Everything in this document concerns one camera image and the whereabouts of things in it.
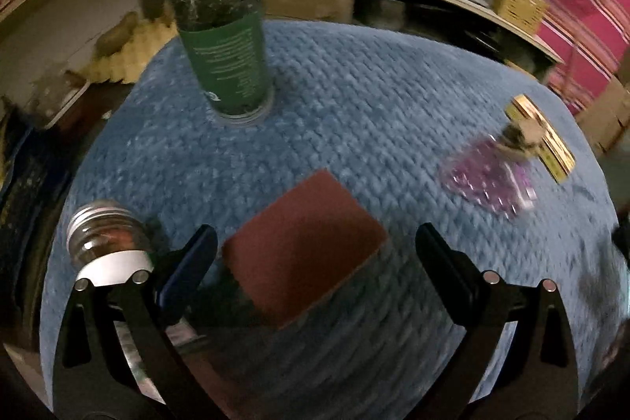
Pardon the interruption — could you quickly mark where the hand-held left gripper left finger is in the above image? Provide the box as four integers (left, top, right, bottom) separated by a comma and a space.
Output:
53, 224, 222, 420

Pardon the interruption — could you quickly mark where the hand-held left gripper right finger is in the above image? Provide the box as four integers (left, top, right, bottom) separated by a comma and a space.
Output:
413, 222, 580, 420

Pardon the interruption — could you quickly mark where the purple packet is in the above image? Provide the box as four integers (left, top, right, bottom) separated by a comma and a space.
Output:
439, 136, 538, 220

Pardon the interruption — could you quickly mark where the dark red scouring pad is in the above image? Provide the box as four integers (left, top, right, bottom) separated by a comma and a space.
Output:
222, 168, 390, 331

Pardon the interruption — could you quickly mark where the clear jar with brown contents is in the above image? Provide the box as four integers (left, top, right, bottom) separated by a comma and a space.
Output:
66, 200, 213, 401

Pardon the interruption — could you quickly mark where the yellow printed box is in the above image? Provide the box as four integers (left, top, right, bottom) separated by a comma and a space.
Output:
504, 94, 577, 185

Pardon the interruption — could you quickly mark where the blue knitted blanket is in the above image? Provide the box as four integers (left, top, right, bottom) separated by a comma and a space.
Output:
39, 20, 621, 418

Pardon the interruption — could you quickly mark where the yellow egg carton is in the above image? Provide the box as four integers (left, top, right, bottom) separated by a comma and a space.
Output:
85, 19, 179, 85

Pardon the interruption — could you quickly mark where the stack of cardboard boxes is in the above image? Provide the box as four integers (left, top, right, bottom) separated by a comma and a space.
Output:
575, 55, 630, 156

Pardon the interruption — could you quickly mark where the green labelled glass jar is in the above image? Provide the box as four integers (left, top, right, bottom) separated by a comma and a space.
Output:
163, 0, 275, 126

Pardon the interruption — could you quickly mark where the low grey cabinet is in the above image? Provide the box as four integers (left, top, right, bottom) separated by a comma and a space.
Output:
339, 0, 565, 72

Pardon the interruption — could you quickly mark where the yellow utensil holder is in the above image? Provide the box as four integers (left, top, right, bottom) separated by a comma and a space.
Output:
493, 0, 550, 35

